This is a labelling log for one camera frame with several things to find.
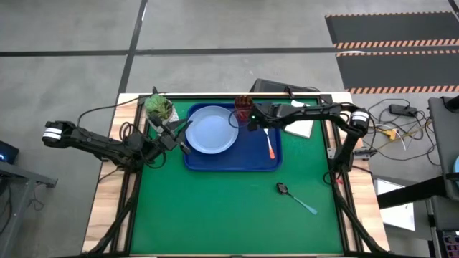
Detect light blue plate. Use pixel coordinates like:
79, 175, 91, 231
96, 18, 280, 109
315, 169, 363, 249
184, 105, 240, 156

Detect black aluminium rig frame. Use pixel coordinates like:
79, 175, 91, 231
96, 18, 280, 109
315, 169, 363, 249
84, 91, 392, 258

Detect succulent in white pot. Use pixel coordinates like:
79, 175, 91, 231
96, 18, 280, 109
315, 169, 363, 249
143, 92, 180, 135

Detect red translucent cup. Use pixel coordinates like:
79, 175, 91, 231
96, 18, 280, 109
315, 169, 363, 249
234, 95, 255, 123

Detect white square pad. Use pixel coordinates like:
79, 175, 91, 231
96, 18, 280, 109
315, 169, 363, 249
284, 100, 316, 139

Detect spoon with teal handle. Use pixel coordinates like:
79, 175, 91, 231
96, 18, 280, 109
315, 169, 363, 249
275, 182, 318, 216

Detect green table mat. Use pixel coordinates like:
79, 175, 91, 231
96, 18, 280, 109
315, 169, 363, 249
129, 97, 345, 255

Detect black device with blue light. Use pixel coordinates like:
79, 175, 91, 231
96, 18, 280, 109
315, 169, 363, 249
0, 140, 20, 166

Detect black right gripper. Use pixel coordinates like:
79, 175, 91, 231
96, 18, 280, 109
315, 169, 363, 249
245, 102, 284, 132

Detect black keypad with coloured keys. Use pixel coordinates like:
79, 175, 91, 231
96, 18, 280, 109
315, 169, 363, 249
441, 231, 459, 258

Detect white paper sheet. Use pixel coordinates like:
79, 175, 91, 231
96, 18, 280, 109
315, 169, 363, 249
373, 178, 416, 232

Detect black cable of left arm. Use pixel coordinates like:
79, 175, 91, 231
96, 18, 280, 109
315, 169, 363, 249
76, 85, 169, 127

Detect grey side table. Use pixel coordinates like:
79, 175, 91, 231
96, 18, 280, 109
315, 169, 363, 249
0, 160, 59, 258

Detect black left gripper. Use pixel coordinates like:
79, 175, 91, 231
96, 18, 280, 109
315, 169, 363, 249
147, 113, 194, 156

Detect black box behind table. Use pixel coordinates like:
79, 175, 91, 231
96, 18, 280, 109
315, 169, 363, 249
250, 78, 321, 95

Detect black floor mat striped edge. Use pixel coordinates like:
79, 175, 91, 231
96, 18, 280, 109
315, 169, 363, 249
336, 49, 459, 95
324, 11, 459, 50

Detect dark blue plastic tray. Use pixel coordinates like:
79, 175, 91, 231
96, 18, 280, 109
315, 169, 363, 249
183, 102, 283, 172

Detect black power adapter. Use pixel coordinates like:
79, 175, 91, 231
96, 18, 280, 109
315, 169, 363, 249
388, 103, 418, 117

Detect black floor cable tangle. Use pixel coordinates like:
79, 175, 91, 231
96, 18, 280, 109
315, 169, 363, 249
366, 97, 443, 168

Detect fork with orange handle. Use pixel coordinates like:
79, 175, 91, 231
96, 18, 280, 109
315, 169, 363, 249
263, 128, 276, 161

